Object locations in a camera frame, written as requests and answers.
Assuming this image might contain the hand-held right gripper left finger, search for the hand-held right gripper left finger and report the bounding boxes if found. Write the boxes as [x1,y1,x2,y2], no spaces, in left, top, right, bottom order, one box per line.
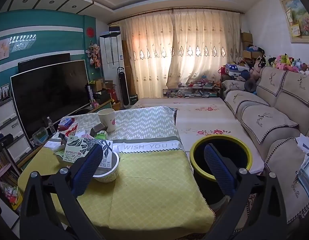
[20,144,105,240]

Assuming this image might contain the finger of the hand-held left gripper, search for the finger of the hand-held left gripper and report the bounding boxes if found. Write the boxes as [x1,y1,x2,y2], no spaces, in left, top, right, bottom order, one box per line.
[0,134,14,155]

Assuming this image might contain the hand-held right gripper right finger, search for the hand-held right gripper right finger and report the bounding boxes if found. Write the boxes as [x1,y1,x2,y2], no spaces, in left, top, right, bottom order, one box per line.
[204,144,287,240]

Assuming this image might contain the white and green noodle bowl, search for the white and green noodle bowl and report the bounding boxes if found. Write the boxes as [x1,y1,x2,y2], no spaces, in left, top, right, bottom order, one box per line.
[92,150,120,183]

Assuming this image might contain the white box with leaf print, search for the white box with leaf print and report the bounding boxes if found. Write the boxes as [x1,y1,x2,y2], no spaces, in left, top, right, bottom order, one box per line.
[63,135,113,169]

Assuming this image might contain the black bin with yellow rim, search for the black bin with yellow rim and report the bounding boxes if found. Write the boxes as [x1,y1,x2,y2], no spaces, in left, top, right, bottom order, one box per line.
[189,134,253,205]

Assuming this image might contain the brown plastic container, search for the brown plastic container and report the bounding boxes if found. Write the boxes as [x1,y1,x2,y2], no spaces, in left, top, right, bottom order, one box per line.
[90,124,107,135]

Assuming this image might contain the red snack packet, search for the red snack packet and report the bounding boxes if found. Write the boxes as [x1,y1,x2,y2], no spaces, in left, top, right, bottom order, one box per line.
[67,124,79,138]

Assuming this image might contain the white paper cup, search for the white paper cup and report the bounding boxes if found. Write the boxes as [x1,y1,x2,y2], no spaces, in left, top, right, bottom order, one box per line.
[98,109,117,132]

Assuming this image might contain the white plastic drawer unit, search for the white plastic drawer unit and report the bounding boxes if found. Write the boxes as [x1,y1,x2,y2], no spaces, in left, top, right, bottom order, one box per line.
[0,97,34,165]

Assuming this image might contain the shelf of books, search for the shelf of books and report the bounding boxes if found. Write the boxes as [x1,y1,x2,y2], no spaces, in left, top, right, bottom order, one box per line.
[0,152,23,207]

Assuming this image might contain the clear plastic bag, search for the clear plastic bag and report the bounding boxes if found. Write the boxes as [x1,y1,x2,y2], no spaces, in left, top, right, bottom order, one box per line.
[32,127,49,145]

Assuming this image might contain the row of photo frames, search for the row of photo frames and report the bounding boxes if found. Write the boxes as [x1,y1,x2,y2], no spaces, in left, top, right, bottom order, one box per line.
[0,84,11,103]

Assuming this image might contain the clear water bottle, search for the clear water bottle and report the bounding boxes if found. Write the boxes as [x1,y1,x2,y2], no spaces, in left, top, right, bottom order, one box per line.
[46,116,56,135]

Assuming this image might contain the floral mattress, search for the floral mattress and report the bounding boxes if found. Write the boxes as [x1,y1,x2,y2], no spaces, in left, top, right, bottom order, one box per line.
[131,97,265,174]

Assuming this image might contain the yellow and green patterned tablecloth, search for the yellow and green patterned tablecloth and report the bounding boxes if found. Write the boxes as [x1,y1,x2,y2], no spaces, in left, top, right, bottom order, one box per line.
[18,106,215,230]

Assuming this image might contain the large curved television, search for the large curved television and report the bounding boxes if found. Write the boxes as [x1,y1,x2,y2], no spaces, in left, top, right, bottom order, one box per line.
[10,60,91,140]

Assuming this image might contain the open cardboard box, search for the open cardboard box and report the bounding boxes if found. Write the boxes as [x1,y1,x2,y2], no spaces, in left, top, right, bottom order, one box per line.
[93,78,114,93]

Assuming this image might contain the beige sofa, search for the beige sofa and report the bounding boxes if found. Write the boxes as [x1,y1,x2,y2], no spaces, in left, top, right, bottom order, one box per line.
[221,66,309,228]

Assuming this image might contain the black and white tower fan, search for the black and white tower fan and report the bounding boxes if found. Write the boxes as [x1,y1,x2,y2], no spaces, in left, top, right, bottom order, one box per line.
[117,67,131,108]

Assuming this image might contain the dark neck pillow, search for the dark neck pillow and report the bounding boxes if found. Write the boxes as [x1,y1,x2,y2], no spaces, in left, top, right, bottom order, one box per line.
[244,79,257,93]

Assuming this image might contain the blue and white package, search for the blue and white package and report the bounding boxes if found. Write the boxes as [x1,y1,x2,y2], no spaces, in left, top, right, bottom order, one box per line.
[296,152,309,198]

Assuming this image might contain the pile of papers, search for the pile of papers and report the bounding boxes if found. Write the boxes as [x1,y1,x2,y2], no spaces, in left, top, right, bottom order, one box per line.
[296,134,309,155]

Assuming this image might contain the glass coffee table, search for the glass coffee table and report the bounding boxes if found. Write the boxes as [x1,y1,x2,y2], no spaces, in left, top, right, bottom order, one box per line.
[162,81,221,98]

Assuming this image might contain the small black television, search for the small black television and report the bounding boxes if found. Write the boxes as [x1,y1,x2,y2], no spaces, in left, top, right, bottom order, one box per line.
[18,53,71,73]

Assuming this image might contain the hanging artificial flowers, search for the hanging artificial flowers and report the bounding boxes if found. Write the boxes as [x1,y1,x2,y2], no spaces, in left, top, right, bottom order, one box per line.
[86,44,102,68]

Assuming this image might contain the white standing air conditioner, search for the white standing air conditioner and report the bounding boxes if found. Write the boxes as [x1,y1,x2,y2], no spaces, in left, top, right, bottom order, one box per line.
[99,32,125,98]

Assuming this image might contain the pile of plush toys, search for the pile of plush toys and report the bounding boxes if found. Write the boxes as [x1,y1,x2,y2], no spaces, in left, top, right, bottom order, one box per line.
[226,52,309,82]

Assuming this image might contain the cream embroidered curtain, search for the cream embroidered curtain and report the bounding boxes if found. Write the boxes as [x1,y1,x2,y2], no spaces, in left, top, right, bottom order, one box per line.
[167,9,242,88]
[120,10,175,100]

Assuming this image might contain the brown curtain rod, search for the brown curtain rod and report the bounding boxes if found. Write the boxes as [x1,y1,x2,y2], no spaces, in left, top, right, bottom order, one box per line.
[107,8,245,26]

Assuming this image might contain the framed landscape picture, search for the framed landscape picture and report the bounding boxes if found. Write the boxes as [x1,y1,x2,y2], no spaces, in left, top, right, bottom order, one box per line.
[279,0,309,43]

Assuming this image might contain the wall poster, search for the wall poster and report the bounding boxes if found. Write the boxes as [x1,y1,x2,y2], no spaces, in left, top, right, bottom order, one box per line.
[0,38,10,62]

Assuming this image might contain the mirrored wall decoration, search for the mirrored wall decoration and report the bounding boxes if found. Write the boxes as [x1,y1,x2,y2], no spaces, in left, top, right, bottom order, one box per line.
[10,34,37,53]

